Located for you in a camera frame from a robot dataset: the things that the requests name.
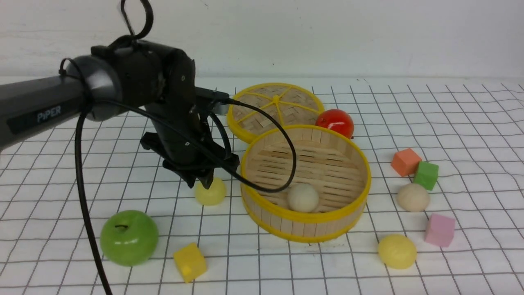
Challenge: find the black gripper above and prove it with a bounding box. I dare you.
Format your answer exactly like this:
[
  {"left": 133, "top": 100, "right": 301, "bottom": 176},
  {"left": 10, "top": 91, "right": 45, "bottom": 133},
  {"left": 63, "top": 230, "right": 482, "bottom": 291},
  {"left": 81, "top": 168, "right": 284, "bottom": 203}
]
[{"left": 140, "top": 102, "right": 239, "bottom": 189}]

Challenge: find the yellow bun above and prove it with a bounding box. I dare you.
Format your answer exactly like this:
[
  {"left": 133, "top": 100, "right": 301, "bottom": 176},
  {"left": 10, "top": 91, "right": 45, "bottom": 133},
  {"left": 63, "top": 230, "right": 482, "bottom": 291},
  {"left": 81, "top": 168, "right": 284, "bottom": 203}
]
[
  {"left": 377, "top": 234, "right": 418, "bottom": 269},
  {"left": 194, "top": 177, "right": 227, "bottom": 206}
]

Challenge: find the white bun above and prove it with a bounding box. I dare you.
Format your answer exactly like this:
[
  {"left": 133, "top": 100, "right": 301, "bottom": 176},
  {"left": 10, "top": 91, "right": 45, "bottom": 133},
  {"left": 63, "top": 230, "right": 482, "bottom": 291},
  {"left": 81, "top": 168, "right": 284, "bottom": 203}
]
[
  {"left": 396, "top": 183, "right": 430, "bottom": 212},
  {"left": 287, "top": 183, "right": 320, "bottom": 213}
]

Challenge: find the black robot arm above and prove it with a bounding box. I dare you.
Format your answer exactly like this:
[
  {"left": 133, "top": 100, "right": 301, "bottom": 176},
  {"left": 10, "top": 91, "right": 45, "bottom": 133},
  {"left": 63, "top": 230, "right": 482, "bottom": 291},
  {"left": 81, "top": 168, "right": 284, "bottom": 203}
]
[{"left": 0, "top": 37, "right": 239, "bottom": 188}]

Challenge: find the woven bamboo steamer lid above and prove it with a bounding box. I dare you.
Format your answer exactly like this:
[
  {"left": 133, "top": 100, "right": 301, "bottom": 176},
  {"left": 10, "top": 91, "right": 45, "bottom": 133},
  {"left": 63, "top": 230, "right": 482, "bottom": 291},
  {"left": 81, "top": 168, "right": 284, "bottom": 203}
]
[{"left": 226, "top": 83, "right": 325, "bottom": 143}]

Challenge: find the bamboo steamer tray yellow rim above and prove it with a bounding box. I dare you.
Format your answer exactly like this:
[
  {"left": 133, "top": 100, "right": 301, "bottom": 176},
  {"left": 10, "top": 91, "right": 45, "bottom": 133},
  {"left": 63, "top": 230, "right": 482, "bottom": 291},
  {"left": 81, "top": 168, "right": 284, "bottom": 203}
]
[{"left": 241, "top": 125, "right": 372, "bottom": 243}]

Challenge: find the yellow cube block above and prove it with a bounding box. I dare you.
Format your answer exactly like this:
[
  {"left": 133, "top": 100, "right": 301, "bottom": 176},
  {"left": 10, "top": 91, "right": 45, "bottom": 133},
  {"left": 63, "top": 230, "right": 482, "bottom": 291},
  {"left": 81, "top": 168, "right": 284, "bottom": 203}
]
[{"left": 173, "top": 243, "right": 208, "bottom": 283}]

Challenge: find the green apple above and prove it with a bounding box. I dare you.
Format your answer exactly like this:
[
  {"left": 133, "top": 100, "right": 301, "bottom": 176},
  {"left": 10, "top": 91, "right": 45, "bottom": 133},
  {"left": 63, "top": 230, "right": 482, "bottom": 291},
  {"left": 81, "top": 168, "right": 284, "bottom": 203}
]
[{"left": 100, "top": 210, "right": 159, "bottom": 267}]

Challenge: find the red tomato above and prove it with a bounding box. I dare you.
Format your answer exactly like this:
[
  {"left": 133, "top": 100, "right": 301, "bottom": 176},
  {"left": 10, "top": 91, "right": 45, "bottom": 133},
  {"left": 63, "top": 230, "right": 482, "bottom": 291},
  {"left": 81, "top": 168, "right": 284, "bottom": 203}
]
[{"left": 316, "top": 109, "right": 355, "bottom": 139}]

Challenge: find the orange cube block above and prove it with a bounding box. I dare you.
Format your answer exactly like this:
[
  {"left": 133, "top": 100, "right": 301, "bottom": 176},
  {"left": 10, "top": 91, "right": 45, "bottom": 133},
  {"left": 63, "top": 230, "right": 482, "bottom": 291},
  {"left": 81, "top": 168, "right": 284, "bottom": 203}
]
[{"left": 391, "top": 149, "right": 422, "bottom": 177}]

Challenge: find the green cube block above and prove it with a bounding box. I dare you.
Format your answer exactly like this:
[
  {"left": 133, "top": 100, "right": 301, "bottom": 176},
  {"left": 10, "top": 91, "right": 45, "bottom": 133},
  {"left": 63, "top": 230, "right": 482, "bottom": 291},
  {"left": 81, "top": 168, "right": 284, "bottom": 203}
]
[{"left": 412, "top": 161, "right": 439, "bottom": 191}]

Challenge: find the pink cube block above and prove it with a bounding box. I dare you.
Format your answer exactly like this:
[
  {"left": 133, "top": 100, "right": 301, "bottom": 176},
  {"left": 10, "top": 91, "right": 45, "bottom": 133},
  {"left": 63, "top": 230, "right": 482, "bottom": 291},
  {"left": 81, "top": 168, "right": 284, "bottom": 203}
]
[{"left": 424, "top": 213, "right": 456, "bottom": 247}]

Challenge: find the white grid tablecloth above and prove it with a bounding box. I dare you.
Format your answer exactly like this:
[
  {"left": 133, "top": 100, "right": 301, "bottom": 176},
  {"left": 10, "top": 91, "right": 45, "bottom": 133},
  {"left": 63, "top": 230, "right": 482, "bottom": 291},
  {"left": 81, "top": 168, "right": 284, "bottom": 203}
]
[{"left": 0, "top": 80, "right": 524, "bottom": 295}]

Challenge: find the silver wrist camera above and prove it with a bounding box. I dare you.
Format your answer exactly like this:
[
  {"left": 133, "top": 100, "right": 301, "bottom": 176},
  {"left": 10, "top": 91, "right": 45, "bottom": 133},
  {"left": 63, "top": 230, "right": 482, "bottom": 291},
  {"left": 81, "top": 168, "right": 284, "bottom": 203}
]
[{"left": 195, "top": 86, "right": 230, "bottom": 116}]

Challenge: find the black cable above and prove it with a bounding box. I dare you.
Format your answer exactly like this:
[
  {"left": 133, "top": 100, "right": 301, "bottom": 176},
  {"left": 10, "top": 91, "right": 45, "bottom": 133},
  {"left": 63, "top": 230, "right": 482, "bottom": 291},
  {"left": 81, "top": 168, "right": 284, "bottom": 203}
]
[{"left": 59, "top": 0, "right": 297, "bottom": 295}]

